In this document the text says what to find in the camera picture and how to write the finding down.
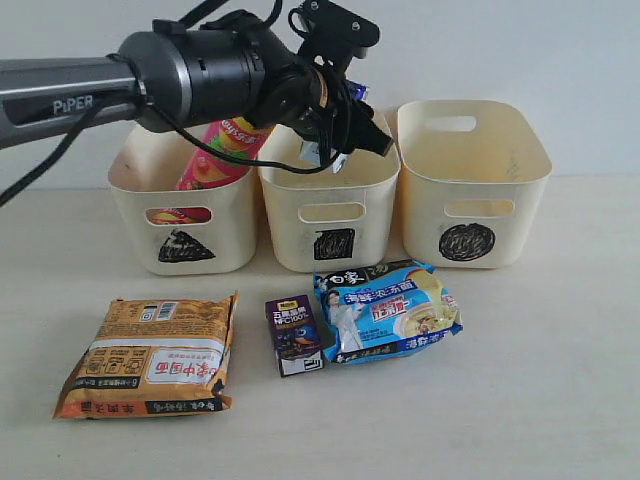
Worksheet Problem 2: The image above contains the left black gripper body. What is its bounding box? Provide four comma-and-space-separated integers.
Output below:
249, 63, 353, 150

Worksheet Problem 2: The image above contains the white blue milk carton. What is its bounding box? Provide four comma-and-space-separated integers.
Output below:
299, 82, 369, 174

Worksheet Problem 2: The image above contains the pink chips can yellow lid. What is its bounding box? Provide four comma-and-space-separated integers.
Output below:
175, 117, 273, 190

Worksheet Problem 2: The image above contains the blue instant noodle packet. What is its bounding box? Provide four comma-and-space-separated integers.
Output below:
314, 258, 463, 365

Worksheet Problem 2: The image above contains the purple juice carton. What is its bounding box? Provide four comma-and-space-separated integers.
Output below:
265, 295, 325, 377

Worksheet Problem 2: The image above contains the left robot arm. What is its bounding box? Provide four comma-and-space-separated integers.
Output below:
1, 1, 392, 155

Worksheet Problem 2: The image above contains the middle cream plastic bin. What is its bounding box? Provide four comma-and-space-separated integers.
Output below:
256, 107, 402, 274

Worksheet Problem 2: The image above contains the cream plastic bin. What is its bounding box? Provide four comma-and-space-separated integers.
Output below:
397, 100, 552, 269
256, 107, 402, 274
108, 126, 259, 276

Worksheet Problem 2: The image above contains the right cream plastic bin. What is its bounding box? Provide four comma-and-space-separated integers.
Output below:
397, 100, 552, 269

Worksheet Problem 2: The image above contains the left cream plastic bin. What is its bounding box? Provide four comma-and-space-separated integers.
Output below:
108, 126, 259, 276

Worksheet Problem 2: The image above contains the orange instant noodle packet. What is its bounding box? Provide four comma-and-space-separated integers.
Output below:
52, 294, 238, 419

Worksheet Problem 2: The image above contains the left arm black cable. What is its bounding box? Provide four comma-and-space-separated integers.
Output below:
0, 0, 361, 209

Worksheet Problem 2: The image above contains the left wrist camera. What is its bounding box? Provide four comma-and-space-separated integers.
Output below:
287, 0, 380, 73

